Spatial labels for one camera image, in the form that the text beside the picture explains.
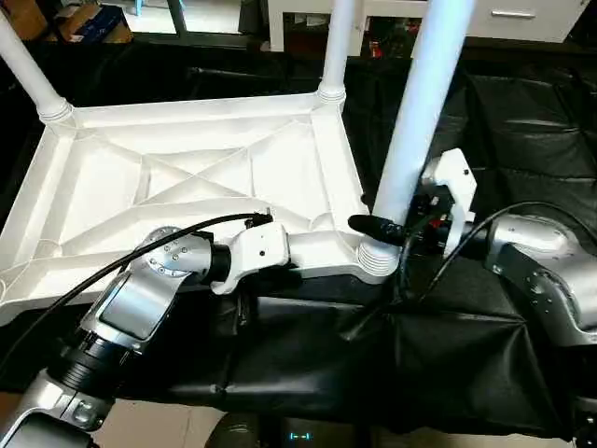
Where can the black work mat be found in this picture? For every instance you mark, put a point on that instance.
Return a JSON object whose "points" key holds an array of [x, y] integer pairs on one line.
{"points": [[420, 355]]}

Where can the white drawer unit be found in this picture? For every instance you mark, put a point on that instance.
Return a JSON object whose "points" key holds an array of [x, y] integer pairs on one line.
{"points": [[522, 17]]}

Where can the white glass door cabinet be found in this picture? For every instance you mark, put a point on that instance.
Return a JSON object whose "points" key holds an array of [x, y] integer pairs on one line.
{"points": [[308, 23]]}

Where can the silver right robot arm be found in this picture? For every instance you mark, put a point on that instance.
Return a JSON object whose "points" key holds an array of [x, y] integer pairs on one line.
{"points": [[546, 271]]}

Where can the white plastic table leg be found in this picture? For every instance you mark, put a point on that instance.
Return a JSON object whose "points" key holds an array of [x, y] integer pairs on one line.
{"points": [[420, 121], [336, 47], [33, 70]]}

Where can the brown cardboard board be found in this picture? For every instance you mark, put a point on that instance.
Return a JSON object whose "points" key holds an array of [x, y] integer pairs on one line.
{"points": [[23, 17]]}

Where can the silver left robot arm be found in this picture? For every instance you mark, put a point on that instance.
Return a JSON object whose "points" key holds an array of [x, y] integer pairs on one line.
{"points": [[131, 308]]}

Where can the blue box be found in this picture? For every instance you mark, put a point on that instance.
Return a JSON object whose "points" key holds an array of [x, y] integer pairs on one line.
{"points": [[98, 23]]}

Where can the white plastic table top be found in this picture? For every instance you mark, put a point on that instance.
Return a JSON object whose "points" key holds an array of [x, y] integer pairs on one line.
{"points": [[140, 177]]}

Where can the grey metal pole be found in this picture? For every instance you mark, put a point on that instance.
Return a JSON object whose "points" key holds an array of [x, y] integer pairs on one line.
{"points": [[177, 14]]}

